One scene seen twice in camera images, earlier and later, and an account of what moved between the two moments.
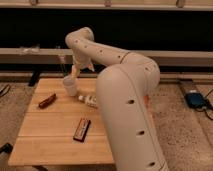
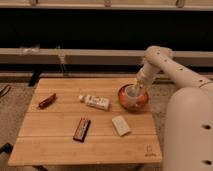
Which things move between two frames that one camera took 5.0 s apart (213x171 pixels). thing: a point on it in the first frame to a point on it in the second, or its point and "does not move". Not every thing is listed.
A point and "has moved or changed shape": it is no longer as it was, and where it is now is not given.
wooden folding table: [56, 129] does not move
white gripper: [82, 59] to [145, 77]
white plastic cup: [70, 85] has moved or changed shape
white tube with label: [88, 100] does not move
